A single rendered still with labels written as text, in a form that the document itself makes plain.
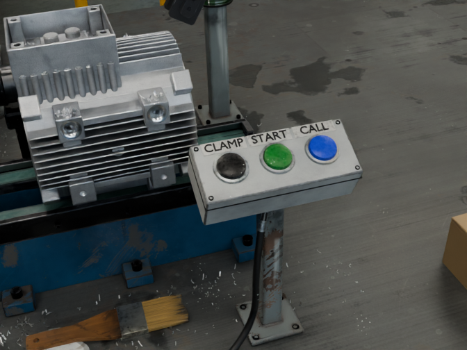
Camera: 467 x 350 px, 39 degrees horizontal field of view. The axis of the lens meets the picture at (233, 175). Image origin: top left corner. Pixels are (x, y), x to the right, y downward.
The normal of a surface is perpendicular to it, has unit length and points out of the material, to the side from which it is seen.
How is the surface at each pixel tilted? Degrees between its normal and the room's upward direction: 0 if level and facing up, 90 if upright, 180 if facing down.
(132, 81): 36
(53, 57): 90
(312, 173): 25
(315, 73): 0
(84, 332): 0
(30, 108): 45
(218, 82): 90
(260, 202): 115
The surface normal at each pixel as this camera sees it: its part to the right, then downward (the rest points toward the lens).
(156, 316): -0.03, -0.84
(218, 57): 0.29, 0.55
